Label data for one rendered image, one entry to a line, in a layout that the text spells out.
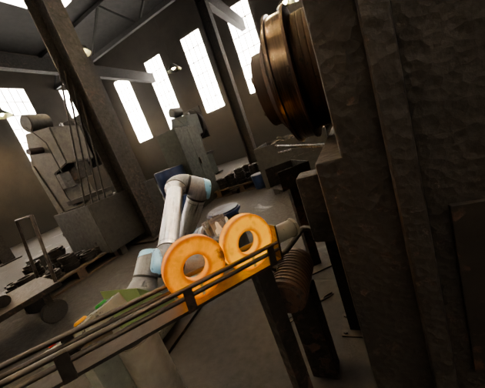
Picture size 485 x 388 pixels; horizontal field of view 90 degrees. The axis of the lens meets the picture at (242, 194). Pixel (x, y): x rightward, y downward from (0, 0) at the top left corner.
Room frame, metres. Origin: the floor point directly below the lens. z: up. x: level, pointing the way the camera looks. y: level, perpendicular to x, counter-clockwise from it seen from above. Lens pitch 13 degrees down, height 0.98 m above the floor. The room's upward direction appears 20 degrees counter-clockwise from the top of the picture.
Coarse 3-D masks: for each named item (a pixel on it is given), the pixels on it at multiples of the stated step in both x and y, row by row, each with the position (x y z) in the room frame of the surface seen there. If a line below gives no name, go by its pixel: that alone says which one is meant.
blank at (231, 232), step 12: (240, 216) 0.62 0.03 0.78; (252, 216) 0.63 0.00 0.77; (228, 228) 0.60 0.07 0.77; (240, 228) 0.61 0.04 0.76; (252, 228) 0.63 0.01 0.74; (264, 228) 0.65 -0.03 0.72; (228, 240) 0.59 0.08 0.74; (264, 240) 0.64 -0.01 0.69; (228, 252) 0.59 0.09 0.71; (240, 252) 0.60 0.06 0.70; (252, 252) 0.62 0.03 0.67; (264, 252) 0.63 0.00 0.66; (240, 264) 0.60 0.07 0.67
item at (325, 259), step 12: (276, 168) 1.64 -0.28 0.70; (288, 168) 1.65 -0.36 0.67; (300, 168) 1.39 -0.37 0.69; (276, 180) 1.64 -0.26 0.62; (288, 180) 1.38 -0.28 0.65; (288, 192) 1.52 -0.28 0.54; (300, 204) 1.47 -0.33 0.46; (300, 216) 1.46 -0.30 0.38; (312, 240) 1.47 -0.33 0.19; (312, 252) 1.47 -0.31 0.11; (324, 264) 1.44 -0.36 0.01
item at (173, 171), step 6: (174, 168) 4.30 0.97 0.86; (180, 168) 4.38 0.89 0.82; (156, 174) 4.33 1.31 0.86; (162, 174) 4.27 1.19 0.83; (168, 174) 4.26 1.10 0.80; (174, 174) 4.28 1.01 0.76; (156, 180) 4.41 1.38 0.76; (162, 180) 4.28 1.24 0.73; (162, 186) 4.31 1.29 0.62; (162, 192) 4.37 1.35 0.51
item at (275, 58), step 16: (272, 16) 0.87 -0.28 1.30; (272, 32) 0.81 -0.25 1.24; (272, 48) 0.79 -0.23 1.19; (272, 64) 0.79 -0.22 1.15; (288, 64) 0.77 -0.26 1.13; (272, 80) 0.78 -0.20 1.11; (288, 80) 0.77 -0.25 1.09; (288, 96) 0.79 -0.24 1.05; (288, 112) 0.81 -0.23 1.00; (304, 128) 0.85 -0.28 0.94
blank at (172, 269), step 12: (180, 240) 0.55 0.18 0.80; (192, 240) 0.55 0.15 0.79; (204, 240) 0.56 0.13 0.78; (168, 252) 0.54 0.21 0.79; (180, 252) 0.54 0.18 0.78; (192, 252) 0.55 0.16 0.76; (204, 252) 0.56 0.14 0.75; (216, 252) 0.57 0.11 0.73; (168, 264) 0.52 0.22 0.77; (180, 264) 0.53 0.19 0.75; (216, 264) 0.57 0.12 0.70; (168, 276) 0.51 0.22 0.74; (180, 276) 0.52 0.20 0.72; (216, 276) 0.56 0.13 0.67; (168, 288) 0.51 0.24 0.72; (180, 288) 0.52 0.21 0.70
